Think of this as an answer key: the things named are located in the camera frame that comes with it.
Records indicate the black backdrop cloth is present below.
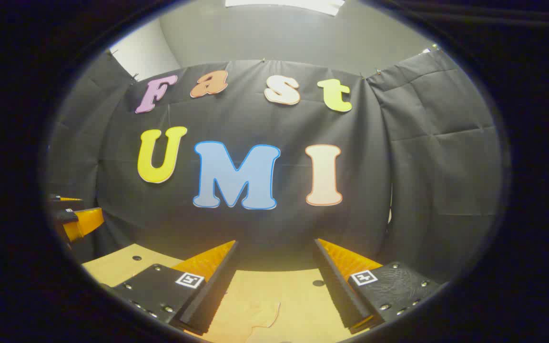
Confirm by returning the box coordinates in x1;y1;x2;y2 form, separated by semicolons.
46;48;504;286

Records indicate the white ceiling light panel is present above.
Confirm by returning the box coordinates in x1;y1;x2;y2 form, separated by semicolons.
225;0;346;16

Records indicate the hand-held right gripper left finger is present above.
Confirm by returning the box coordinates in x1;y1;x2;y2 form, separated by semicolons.
101;240;240;335

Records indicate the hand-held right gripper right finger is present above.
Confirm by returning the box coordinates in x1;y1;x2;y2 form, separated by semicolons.
314;238;447;334

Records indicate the pale orange T-shirt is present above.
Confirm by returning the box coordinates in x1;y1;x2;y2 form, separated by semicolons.
205;300;282;343

